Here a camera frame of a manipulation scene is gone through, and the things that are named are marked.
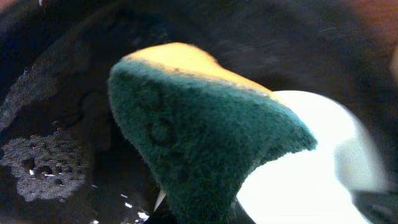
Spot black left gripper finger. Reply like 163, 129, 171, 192
352, 189, 397, 224

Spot mint green plate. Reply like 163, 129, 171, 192
238, 91, 389, 224

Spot green yellow sponge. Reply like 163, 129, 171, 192
108, 42, 317, 223

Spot black round tray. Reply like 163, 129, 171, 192
1, 1, 397, 223

